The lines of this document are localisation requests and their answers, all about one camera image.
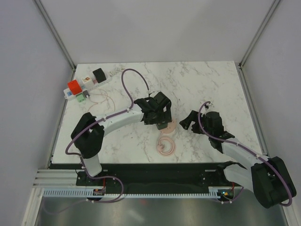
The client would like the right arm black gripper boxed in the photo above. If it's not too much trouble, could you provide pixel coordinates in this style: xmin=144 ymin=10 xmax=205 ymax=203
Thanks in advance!
xmin=179 ymin=110 xmax=212 ymax=137

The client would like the pink round power socket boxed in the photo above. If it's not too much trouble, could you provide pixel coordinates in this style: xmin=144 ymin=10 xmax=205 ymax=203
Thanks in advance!
xmin=159 ymin=119 xmax=176 ymax=134

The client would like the dark green cube plug adapter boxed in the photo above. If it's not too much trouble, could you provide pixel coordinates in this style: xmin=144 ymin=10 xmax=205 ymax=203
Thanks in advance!
xmin=156 ymin=122 xmax=168 ymax=130

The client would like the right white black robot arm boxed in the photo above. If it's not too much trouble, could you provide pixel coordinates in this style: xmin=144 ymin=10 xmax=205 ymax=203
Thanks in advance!
xmin=181 ymin=111 xmax=297 ymax=209

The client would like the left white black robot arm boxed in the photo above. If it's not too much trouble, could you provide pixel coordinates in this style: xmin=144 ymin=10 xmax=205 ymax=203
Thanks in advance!
xmin=71 ymin=92 xmax=173 ymax=185

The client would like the black cube adapter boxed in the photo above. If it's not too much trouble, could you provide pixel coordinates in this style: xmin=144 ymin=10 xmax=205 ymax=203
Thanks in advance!
xmin=92 ymin=68 xmax=107 ymax=83

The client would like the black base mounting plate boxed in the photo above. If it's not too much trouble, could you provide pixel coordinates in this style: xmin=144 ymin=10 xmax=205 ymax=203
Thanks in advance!
xmin=76 ymin=163 xmax=233 ymax=194

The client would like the grey small charger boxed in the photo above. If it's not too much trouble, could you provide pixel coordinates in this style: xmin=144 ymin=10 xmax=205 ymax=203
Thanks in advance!
xmin=83 ymin=90 xmax=90 ymax=98

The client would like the white cube adapter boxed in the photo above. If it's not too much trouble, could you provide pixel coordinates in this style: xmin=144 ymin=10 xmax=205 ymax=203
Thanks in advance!
xmin=81 ymin=76 xmax=94 ymax=89

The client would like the red cube adapter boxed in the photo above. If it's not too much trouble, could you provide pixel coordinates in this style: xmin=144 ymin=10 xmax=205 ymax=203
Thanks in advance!
xmin=67 ymin=80 xmax=82 ymax=95

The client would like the white power strip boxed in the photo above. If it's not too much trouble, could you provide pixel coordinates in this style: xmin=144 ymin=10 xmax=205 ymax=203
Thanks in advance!
xmin=63 ymin=70 xmax=111 ymax=101

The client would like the pink coiled socket cord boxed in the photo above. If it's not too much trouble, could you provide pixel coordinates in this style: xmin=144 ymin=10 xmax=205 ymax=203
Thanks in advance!
xmin=156 ymin=131 xmax=176 ymax=157

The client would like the white power strip cord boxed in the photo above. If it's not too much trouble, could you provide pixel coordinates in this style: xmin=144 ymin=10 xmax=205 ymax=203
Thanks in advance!
xmin=109 ymin=66 xmax=125 ymax=76

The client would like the white slotted cable duct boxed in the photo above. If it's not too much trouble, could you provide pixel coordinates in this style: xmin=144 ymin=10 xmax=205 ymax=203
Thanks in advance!
xmin=43 ymin=187 xmax=235 ymax=199

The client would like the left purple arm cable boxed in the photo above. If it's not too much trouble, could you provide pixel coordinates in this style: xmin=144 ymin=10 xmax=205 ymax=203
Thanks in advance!
xmin=44 ymin=68 xmax=151 ymax=214

